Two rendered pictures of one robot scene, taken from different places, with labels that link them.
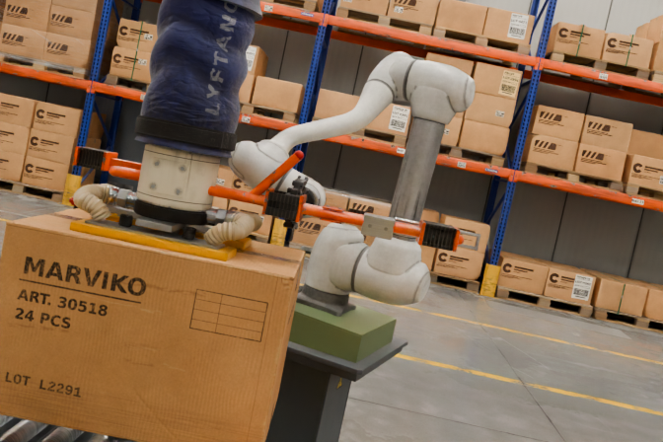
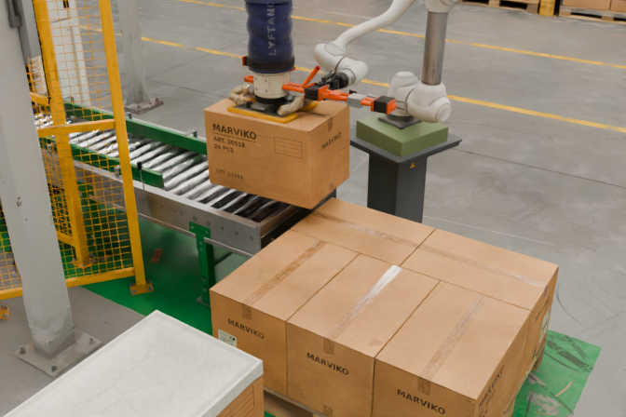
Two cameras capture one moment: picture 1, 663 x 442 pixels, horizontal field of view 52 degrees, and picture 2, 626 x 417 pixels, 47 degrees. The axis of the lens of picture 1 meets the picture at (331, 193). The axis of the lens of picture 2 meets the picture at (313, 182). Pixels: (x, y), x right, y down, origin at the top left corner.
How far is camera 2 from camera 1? 2.13 m
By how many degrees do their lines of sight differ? 37
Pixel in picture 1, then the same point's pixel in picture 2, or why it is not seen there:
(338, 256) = (398, 94)
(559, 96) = not seen: outside the picture
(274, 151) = (333, 49)
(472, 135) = not seen: outside the picture
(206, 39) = (263, 21)
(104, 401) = (251, 181)
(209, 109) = (270, 53)
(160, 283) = (260, 134)
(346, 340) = (396, 145)
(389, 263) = (420, 100)
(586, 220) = not seen: outside the picture
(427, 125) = (432, 15)
